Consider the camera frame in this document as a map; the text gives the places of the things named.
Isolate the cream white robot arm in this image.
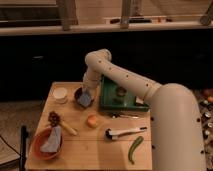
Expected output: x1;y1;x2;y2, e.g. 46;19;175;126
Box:
83;49;206;171

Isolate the dark purple bowl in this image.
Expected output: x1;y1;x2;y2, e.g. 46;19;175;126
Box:
74;88;94;108

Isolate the orange plastic bowl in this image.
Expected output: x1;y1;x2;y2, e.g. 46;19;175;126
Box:
31;128;62;160

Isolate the green toy sink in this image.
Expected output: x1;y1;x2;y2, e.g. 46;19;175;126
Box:
99;77;149;112

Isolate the orange toy fruit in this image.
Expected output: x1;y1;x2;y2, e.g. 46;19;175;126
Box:
86;115;99;128

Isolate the small white cup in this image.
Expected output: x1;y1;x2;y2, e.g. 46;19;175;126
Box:
53;87;68;104

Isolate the black white ladle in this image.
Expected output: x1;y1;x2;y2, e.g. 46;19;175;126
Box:
105;127;147;140

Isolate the green toy pepper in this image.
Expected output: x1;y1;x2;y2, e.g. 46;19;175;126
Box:
128;136;144;165

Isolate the light blue cloth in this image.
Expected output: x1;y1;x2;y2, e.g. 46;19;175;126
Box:
40;126;61;153

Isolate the black vertical post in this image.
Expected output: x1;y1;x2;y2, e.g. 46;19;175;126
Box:
19;125;28;171

